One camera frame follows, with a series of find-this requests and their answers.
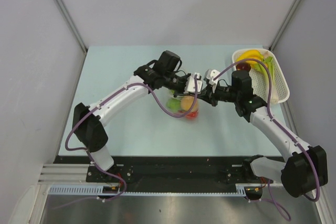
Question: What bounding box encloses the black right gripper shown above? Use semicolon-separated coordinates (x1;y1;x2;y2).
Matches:
195;82;239;108

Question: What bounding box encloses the green apple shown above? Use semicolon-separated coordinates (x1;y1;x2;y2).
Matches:
166;98;181;113

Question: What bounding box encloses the red apple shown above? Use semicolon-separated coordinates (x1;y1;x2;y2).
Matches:
236;62;251;72

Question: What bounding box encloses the orange yellow peach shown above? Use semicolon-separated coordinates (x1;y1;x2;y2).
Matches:
181;96;199;112

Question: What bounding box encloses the clear dotted zip top bag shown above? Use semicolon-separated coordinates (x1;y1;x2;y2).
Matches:
165;90;200;121

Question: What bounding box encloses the red tomato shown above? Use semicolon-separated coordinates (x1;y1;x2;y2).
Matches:
185;111;198;120

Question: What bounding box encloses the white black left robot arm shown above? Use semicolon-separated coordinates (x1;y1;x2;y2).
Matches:
69;50;190;182

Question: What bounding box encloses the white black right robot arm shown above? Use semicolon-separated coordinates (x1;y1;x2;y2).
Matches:
199;69;328;198

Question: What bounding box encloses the white perforated plastic basket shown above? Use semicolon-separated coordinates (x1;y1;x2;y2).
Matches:
232;48;290;104

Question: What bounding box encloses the pale green celery bunch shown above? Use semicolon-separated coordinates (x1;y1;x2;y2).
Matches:
261;56;279;104

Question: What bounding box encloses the yellow banana bunch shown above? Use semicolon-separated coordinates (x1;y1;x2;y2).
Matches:
235;49;264;69

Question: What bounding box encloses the garlic bulb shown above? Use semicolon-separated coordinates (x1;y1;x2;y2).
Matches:
264;52;271;59

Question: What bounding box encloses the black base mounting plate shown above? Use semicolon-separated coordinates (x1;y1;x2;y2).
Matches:
54;155;307;193

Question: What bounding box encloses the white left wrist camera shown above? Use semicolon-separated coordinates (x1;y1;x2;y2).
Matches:
184;72;203;95

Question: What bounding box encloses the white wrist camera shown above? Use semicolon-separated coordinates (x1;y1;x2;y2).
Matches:
184;72;203;95
204;69;220;90

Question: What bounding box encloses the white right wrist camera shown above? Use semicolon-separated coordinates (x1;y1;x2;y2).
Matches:
204;69;220;90

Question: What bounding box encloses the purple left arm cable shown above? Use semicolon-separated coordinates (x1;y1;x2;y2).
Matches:
52;76;200;204

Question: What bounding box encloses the white slotted cable duct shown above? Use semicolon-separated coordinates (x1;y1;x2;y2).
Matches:
49;185;246;197

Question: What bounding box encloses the aluminium frame rail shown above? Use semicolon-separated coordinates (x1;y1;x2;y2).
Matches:
38;163;325;186

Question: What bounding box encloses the right aluminium corner post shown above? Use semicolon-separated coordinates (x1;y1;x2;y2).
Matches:
268;0;303;51

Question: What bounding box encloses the aluminium corner post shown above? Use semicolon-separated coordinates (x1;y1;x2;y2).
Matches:
39;0;88;53
268;0;303;51

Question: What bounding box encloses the left aluminium corner post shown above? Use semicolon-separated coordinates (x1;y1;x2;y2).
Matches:
39;0;88;53

